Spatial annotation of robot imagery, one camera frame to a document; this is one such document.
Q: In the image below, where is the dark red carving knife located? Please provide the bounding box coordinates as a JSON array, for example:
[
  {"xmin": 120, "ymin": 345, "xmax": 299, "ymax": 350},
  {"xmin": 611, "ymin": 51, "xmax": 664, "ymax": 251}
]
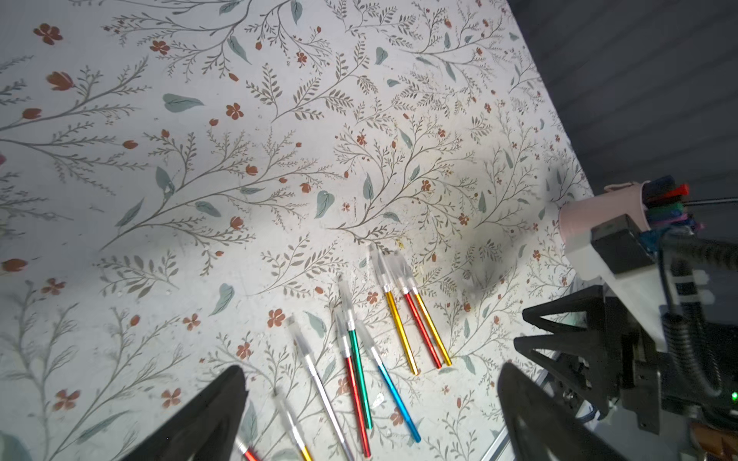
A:
[{"xmin": 234, "ymin": 437, "xmax": 259, "ymax": 461}]

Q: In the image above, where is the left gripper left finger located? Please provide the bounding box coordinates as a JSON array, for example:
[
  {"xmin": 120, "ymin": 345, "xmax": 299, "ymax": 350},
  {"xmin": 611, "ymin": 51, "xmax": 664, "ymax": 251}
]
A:
[{"xmin": 125, "ymin": 366, "xmax": 248, "ymax": 461}]

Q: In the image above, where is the blue carving knife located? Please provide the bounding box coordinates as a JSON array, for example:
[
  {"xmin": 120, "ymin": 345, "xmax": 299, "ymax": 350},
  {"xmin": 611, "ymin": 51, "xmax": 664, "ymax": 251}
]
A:
[{"xmin": 356, "ymin": 319, "xmax": 422, "ymax": 443}]

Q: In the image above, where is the gold carving knife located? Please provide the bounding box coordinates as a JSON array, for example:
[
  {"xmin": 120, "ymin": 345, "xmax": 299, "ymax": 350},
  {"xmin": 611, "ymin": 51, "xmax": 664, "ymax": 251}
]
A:
[
  {"xmin": 273, "ymin": 388, "xmax": 313, "ymax": 461},
  {"xmin": 369, "ymin": 244, "xmax": 419, "ymax": 376},
  {"xmin": 394, "ymin": 251, "xmax": 453, "ymax": 367}
]

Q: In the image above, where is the green carving knife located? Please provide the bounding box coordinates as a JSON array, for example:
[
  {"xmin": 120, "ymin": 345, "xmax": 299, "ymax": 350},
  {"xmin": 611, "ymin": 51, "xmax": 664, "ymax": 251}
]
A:
[{"xmin": 337, "ymin": 275, "xmax": 373, "ymax": 430}]

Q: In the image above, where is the silver carving knife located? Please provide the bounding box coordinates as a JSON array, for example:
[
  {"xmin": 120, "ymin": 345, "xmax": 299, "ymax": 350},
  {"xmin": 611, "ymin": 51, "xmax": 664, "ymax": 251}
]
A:
[{"xmin": 286, "ymin": 316, "xmax": 356, "ymax": 461}]

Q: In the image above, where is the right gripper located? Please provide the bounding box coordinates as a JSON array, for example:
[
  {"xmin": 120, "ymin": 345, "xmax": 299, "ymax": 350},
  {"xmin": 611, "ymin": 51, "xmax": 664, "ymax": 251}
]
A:
[{"xmin": 514, "ymin": 285, "xmax": 726, "ymax": 434}]

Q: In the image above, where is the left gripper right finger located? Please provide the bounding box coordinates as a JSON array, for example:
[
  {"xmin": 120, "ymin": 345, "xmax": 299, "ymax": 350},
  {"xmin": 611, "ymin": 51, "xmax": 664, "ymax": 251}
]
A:
[{"xmin": 498, "ymin": 363, "xmax": 624, "ymax": 461}]

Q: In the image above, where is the pink cup of markers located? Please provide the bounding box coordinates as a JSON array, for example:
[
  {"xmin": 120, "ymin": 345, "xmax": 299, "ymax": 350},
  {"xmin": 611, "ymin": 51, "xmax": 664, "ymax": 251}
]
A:
[{"xmin": 559, "ymin": 176, "xmax": 703, "ymax": 241}]

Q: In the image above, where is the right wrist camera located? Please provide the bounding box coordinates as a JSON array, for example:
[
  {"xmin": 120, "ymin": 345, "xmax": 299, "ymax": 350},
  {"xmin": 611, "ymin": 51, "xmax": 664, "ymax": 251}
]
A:
[{"xmin": 560, "ymin": 213, "xmax": 667, "ymax": 353}]

